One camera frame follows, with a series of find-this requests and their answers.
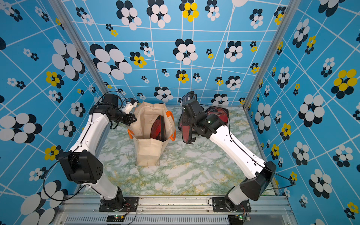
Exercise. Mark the aluminium front rail frame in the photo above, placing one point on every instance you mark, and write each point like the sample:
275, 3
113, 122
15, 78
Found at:
175, 210

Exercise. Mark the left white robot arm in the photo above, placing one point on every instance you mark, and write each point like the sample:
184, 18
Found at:
80, 163

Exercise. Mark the black ping pong case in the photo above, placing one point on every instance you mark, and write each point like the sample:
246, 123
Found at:
187, 130
158, 130
183, 121

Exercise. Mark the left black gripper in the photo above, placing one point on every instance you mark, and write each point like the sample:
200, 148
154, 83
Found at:
130, 119

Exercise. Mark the green circuit board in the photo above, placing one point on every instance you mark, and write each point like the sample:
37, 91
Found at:
115, 218
236, 219

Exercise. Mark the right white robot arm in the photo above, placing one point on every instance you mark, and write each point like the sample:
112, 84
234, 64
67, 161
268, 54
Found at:
258, 172

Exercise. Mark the beige canvas bag orange handles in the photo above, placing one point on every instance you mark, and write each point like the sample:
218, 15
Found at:
148, 150

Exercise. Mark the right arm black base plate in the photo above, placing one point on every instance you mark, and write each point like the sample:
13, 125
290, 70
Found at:
222, 204

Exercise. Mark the left green circuit board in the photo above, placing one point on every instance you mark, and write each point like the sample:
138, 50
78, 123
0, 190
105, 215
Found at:
115, 218

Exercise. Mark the right green circuit board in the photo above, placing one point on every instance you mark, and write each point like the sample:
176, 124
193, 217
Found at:
236, 219

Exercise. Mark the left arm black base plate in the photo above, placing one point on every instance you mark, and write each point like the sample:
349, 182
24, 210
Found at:
125, 204

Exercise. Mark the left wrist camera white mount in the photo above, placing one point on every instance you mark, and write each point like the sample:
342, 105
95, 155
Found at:
130, 104

